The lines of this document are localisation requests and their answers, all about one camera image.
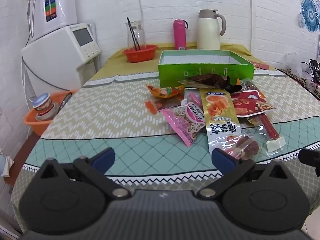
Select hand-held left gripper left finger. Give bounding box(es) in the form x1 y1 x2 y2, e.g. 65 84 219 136
37 147 130 198

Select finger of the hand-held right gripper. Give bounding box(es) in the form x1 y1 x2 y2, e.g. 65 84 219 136
299 148 320 177

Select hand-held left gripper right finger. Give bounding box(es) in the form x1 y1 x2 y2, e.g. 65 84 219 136
199 148 292 198

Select red nut snack packet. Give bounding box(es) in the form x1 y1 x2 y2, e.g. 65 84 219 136
230 90 277 117

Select green cardboard box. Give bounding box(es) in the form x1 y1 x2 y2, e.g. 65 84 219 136
158 50 255 88

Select orange leaf-print snack packet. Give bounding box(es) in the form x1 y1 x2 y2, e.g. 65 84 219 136
146 84 185 98

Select gold snack packet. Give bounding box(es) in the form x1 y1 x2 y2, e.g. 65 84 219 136
199 89 262 161

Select red sausage stick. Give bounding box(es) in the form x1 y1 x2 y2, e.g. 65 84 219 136
259 114 286 152

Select small pink snack packet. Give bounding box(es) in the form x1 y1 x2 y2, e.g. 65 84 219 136
184 91 202 105

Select orange plastic basin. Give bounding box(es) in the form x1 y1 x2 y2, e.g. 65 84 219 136
23 89 78 136

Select clear orange-trimmed snack packet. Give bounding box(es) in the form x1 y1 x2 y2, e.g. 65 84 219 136
236 78 265 98

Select dark brown snack packet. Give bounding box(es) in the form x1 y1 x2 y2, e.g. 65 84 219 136
178 73 243 92

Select floral blanket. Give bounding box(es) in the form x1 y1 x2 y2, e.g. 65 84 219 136
276 68 320 97

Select small lidded cup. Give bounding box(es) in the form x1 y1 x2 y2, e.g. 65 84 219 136
29 93 59 122

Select reddish-brown clear snack packet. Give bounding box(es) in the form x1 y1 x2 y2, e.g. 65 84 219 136
146 97 184 114

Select yellow cloth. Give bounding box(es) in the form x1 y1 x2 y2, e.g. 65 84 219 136
90 42 253 80

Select white crumpled cloth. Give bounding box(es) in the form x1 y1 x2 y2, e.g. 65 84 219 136
0 152 14 178

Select white plastic bag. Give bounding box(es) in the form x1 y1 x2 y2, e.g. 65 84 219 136
282 52 304 72

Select red envelope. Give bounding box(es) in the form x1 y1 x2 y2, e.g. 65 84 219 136
250 60 270 70

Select red plastic basket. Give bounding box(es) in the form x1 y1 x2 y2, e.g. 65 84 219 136
122 44 158 63

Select white appliance with screen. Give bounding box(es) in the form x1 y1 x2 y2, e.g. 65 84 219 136
21 23 102 90

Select black straw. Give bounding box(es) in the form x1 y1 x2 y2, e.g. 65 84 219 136
127 17 140 50

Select cream thermos jug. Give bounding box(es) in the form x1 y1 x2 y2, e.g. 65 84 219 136
197 9 227 50

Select glass jar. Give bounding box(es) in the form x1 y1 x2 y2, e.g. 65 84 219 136
125 20 147 50

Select pink bottle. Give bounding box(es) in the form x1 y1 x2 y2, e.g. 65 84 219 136
173 19 188 50

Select white water purifier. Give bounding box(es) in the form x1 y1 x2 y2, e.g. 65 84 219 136
41 0 78 30

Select black cable bundle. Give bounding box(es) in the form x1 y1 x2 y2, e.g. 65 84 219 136
301 59 320 82

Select blue round wall decoration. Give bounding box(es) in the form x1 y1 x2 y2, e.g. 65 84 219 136
299 0 320 33

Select white wall cable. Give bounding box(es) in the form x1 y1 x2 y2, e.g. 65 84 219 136
248 0 253 52
137 0 144 22

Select grey purifier hoses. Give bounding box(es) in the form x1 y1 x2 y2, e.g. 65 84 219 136
26 0 36 38

